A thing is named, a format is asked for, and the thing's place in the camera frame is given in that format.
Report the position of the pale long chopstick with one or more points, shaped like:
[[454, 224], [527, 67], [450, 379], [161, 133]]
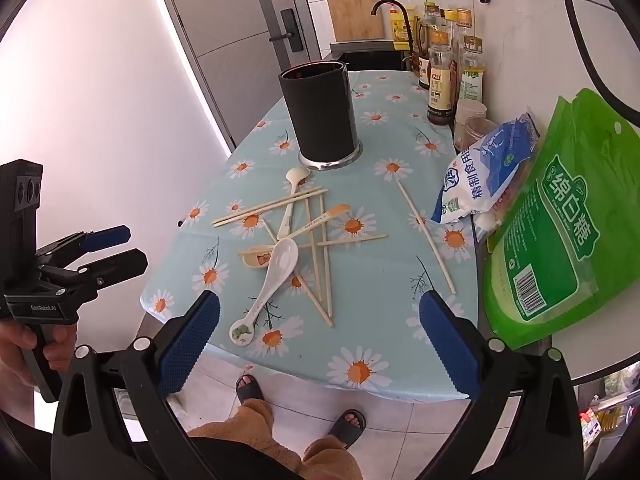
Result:
[[425, 235]]

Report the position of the cream plastic spoon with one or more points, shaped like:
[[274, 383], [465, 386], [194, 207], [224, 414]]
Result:
[[296, 176]]

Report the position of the black cylindrical utensil holder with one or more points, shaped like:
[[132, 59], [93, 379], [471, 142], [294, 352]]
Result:
[[320, 115]]

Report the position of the large white ceramic spoon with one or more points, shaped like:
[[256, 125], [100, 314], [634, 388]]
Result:
[[280, 262]]

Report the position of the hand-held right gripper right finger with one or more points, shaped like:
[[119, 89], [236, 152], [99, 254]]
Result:
[[445, 342]]

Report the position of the brown fleece pants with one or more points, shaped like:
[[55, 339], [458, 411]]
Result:
[[250, 425]]

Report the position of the black faucet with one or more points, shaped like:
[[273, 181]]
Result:
[[410, 35]]

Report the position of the colourful packaged goods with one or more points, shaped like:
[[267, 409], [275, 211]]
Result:
[[607, 420]]

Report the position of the group of wooden chopsticks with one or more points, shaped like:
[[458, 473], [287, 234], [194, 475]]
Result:
[[260, 210]]

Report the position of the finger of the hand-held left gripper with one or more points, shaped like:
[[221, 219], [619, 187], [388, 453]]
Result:
[[120, 264], [107, 236]]

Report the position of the person's left hand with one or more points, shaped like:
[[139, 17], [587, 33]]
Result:
[[15, 345]]

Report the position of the short wooden spoon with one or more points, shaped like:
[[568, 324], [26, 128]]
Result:
[[250, 259]]

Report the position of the green sugar bag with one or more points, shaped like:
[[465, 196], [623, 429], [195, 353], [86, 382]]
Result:
[[560, 220]]

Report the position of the black sink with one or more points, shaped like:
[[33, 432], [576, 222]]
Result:
[[372, 60]]

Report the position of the white lidded jar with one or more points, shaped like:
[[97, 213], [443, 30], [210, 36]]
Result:
[[470, 110]]

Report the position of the grey door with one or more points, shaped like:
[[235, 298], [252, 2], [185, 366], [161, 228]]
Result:
[[225, 35]]

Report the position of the yellow oil jug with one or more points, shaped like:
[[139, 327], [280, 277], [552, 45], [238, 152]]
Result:
[[400, 25]]

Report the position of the daisy print tablecloth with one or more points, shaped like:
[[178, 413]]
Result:
[[370, 285]]

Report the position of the row of condiment bottles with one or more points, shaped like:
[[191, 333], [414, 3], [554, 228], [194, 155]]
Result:
[[440, 85]]

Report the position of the black slipper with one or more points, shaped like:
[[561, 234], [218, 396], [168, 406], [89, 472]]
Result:
[[347, 425], [249, 387]]

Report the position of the white and blue salt bag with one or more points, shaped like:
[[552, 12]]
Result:
[[480, 175]]

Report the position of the bamboo cutting board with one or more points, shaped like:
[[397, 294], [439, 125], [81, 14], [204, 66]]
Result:
[[352, 10]]

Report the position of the brown spice jar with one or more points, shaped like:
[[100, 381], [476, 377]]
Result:
[[477, 132]]

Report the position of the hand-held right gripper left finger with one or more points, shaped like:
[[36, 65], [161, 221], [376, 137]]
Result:
[[192, 342]]

